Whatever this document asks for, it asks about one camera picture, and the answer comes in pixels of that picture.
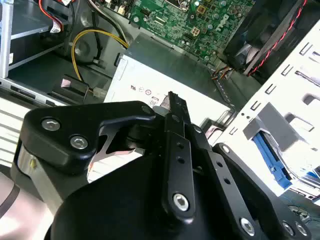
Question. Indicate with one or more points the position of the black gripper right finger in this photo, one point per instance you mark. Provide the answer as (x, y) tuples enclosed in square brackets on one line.
[(240, 190)]

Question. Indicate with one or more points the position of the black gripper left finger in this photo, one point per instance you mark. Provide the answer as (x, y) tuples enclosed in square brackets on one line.
[(50, 145)]

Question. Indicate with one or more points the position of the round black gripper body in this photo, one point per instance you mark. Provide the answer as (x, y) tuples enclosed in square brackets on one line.
[(112, 212)]

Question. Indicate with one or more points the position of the hard disk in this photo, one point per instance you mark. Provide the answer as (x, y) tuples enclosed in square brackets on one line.
[(270, 155)]

